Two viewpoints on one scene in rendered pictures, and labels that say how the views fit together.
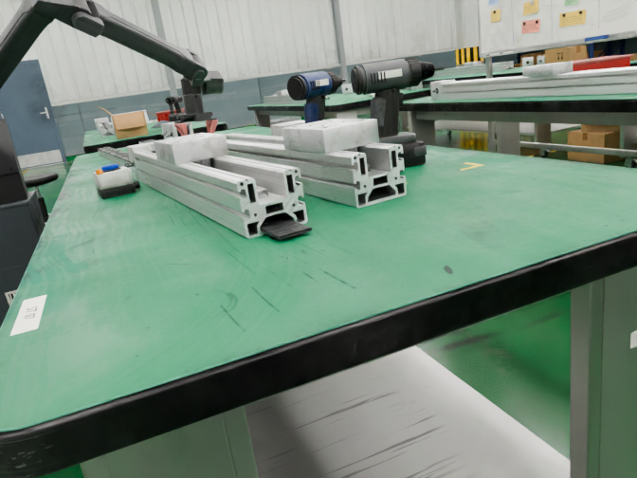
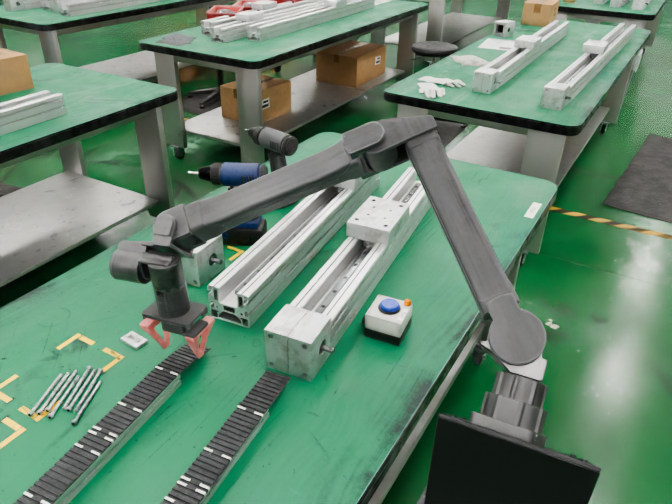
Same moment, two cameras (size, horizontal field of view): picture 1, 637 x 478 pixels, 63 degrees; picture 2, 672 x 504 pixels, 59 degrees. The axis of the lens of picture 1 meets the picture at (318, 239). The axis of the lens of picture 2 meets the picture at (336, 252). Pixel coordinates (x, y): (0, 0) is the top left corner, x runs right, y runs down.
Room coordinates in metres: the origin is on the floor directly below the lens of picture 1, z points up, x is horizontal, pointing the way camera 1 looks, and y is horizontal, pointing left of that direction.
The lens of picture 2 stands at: (2.02, 1.17, 1.58)
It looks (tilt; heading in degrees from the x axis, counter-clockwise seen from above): 31 degrees down; 230
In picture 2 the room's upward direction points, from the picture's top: 1 degrees clockwise
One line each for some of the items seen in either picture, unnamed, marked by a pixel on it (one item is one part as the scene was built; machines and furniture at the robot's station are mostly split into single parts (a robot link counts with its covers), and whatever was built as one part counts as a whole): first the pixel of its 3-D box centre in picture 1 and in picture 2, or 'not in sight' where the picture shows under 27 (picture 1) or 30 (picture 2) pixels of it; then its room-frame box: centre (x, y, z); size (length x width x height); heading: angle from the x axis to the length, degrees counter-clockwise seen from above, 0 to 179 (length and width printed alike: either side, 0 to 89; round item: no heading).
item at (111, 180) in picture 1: (118, 180); (384, 318); (1.30, 0.47, 0.81); 0.10 x 0.08 x 0.06; 117
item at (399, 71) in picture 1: (403, 113); (269, 163); (1.13, -0.22, 0.89); 0.20 x 0.08 x 0.22; 99
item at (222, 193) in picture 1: (195, 176); (377, 241); (1.10, 0.24, 0.82); 0.80 x 0.10 x 0.09; 27
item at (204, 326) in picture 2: (189, 131); (190, 335); (1.68, 0.35, 0.88); 0.07 x 0.07 x 0.09; 28
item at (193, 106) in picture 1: (193, 106); (172, 300); (1.69, 0.33, 0.95); 0.10 x 0.07 x 0.07; 118
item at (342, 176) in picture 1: (277, 159); (310, 225); (1.19, 0.07, 0.82); 0.80 x 0.10 x 0.09; 27
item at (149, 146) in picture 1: (147, 161); (303, 343); (1.49, 0.45, 0.83); 0.12 x 0.09 x 0.10; 117
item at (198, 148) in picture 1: (191, 154); (378, 224); (1.10, 0.24, 0.87); 0.16 x 0.11 x 0.07; 27
